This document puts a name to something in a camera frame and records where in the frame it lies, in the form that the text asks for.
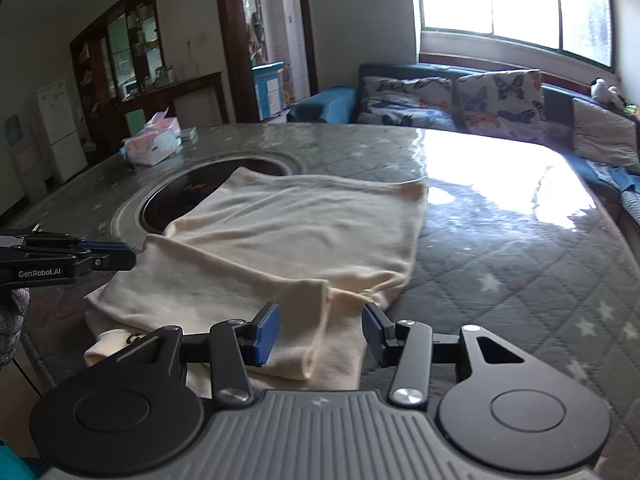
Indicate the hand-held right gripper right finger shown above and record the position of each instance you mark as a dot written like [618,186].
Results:
[372,337]

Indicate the grey plain cushion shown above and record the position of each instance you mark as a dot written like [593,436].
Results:
[605,135]

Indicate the round built-in table stove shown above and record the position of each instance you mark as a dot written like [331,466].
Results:
[200,185]

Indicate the grey star quilted table cover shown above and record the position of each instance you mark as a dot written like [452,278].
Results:
[500,280]

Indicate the dark wooden sideboard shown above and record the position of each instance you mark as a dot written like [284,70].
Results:
[190,100]

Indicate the person's left forearm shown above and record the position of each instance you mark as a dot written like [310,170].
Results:
[10,325]

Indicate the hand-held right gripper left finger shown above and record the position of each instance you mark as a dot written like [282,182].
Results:
[265,340]

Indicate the blue and white small cabinet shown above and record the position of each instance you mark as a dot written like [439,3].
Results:
[267,90]

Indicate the cream shirt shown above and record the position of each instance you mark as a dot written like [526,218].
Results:
[300,230]

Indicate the dark wooden display cabinet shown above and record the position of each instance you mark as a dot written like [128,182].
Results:
[120,45]

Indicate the blue sofa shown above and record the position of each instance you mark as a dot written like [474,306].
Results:
[325,105]

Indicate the blue cloth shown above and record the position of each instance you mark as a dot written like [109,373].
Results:
[622,185]

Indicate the small green box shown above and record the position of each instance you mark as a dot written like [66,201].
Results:
[190,134]

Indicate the teal object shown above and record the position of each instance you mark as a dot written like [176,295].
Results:
[12,460]

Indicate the white refrigerator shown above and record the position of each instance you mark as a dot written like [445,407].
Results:
[60,130]

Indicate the black and white plush toy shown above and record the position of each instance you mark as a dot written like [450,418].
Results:
[606,92]

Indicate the window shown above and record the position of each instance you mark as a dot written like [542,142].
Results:
[510,5]

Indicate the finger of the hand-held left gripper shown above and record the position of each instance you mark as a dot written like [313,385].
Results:
[117,261]
[107,246]

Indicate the pink tissue pack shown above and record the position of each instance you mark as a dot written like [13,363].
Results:
[152,142]

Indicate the butterfly print cushion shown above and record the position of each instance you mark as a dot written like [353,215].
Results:
[502,105]
[405,105]

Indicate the dark wooden door frame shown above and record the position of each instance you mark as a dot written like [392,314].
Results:
[227,40]

